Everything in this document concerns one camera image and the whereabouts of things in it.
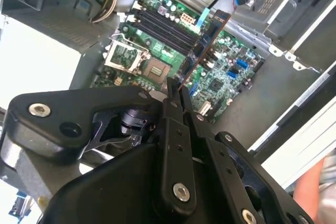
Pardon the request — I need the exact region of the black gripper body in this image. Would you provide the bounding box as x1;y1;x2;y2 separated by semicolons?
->
39;142;237;224

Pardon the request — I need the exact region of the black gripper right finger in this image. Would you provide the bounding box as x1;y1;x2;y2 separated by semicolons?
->
181;87;316;224

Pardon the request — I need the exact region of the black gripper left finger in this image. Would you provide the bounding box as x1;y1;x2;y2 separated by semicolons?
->
6;77;198;210

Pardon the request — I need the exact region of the RAM stick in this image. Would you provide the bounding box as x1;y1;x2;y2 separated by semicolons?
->
176;9;232;90

